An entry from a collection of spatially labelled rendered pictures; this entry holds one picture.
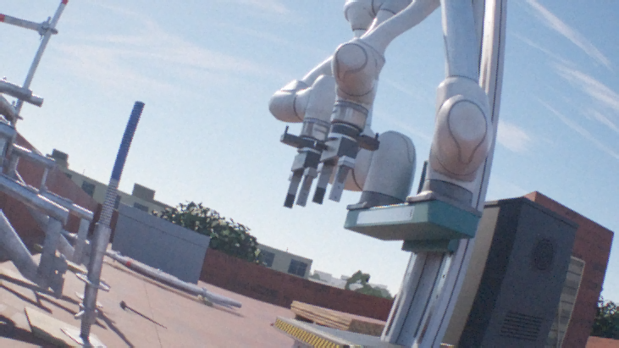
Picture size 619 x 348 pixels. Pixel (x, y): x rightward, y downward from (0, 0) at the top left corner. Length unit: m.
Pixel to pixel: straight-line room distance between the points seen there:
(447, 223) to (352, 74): 0.42
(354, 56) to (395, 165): 0.64
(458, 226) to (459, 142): 0.27
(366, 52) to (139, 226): 6.32
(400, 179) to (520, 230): 0.53
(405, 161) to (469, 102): 0.69
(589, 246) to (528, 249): 9.90
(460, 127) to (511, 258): 0.53
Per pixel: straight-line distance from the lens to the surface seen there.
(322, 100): 1.96
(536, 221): 1.88
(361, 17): 2.35
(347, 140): 1.64
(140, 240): 7.67
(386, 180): 2.08
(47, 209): 1.79
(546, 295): 1.95
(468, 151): 1.46
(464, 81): 1.53
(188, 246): 7.70
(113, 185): 1.77
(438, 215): 1.59
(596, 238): 11.92
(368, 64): 1.53
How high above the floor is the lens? 0.43
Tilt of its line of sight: 9 degrees up
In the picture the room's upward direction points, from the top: 17 degrees clockwise
